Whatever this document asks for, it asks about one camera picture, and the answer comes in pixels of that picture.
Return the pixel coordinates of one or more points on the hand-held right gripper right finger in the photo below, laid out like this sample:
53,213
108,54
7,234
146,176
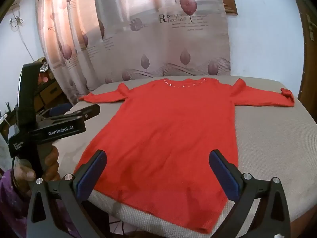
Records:
224,176

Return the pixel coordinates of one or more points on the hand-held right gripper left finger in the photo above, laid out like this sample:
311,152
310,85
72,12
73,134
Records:
86,176

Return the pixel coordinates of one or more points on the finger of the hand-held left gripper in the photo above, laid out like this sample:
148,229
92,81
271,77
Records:
86,111

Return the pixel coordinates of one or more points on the red knit sweater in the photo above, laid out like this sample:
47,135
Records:
168,138

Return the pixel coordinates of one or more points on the person's left hand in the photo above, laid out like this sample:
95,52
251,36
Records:
52,163

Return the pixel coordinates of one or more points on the wooden cabinet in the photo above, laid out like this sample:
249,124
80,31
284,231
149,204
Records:
50,91

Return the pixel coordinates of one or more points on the patterned hat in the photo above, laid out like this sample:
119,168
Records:
44,66

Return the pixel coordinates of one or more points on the person's purple clothing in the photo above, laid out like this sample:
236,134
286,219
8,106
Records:
10,203

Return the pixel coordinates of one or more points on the leaf print curtain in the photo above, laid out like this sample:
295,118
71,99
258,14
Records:
138,37

